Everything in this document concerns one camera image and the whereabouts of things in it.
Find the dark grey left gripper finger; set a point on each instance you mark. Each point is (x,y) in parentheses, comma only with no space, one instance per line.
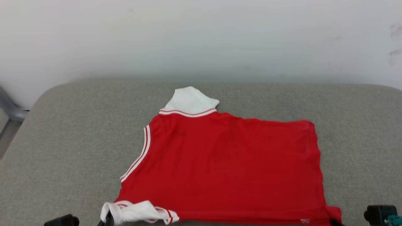
(106,220)

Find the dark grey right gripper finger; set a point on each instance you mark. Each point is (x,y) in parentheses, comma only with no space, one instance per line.
(336,223)

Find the red sleeveless jersey white trim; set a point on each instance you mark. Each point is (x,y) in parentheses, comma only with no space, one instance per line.
(220,163)

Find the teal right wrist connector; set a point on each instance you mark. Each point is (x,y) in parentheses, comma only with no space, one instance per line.
(395,221)

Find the grey fabric sofa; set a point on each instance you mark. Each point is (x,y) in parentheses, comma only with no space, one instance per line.
(78,141)

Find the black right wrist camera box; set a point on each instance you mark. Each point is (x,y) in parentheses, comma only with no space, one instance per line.
(378,215)

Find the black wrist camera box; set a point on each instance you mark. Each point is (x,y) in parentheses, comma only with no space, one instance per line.
(62,220)
(378,215)

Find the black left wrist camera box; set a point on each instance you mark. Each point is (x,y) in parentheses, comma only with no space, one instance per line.
(62,220)

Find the grey metal frame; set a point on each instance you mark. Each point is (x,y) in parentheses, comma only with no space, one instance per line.
(11,111)

